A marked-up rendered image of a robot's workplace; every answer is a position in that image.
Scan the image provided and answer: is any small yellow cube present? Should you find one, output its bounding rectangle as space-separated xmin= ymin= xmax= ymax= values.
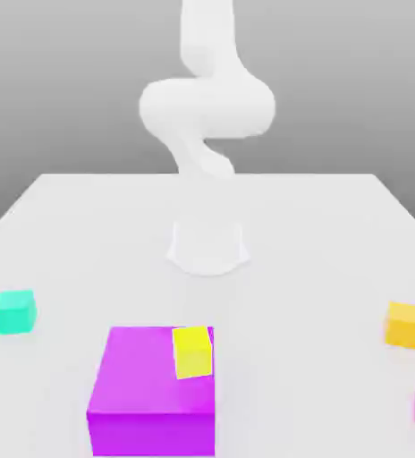
xmin=172 ymin=325 xmax=214 ymax=381

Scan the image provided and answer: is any small teal cube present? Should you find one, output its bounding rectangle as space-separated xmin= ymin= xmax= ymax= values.
xmin=0 ymin=289 xmax=38 ymax=336

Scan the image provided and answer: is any small orange cube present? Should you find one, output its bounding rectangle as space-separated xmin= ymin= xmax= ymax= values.
xmin=384 ymin=301 xmax=415 ymax=351

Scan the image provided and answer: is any large purple box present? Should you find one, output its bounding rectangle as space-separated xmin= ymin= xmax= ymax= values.
xmin=86 ymin=326 xmax=216 ymax=458

